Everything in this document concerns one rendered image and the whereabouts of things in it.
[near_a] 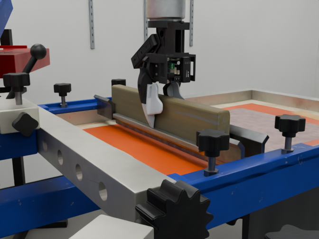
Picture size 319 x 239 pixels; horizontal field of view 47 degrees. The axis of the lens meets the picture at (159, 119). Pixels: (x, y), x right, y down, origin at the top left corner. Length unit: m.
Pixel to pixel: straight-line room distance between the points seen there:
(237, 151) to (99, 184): 0.24
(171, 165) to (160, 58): 0.20
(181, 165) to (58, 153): 0.23
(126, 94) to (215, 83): 2.80
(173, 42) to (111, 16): 2.27
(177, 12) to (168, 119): 0.20
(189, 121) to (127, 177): 0.30
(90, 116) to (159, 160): 0.34
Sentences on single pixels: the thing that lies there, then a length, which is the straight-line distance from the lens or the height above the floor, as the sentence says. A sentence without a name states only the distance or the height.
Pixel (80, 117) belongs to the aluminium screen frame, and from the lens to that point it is 0.96.
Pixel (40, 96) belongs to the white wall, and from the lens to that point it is 2.76.
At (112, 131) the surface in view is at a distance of 0.89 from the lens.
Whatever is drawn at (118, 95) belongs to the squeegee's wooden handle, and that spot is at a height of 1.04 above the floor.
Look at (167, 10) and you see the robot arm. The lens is 0.69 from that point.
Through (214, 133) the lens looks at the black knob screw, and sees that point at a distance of 0.47.
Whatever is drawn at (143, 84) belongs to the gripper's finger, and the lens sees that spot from 0.72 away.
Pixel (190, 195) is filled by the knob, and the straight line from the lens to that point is 0.34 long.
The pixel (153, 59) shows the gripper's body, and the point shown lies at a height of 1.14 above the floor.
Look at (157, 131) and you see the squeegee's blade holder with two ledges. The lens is 0.73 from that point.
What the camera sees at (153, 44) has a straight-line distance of 0.72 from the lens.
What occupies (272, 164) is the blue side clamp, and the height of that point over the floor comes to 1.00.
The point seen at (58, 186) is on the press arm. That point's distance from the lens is 0.69.
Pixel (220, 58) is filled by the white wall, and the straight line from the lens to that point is 3.63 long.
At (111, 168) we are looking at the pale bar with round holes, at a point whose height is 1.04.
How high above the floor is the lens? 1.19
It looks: 13 degrees down
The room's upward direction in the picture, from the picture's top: straight up
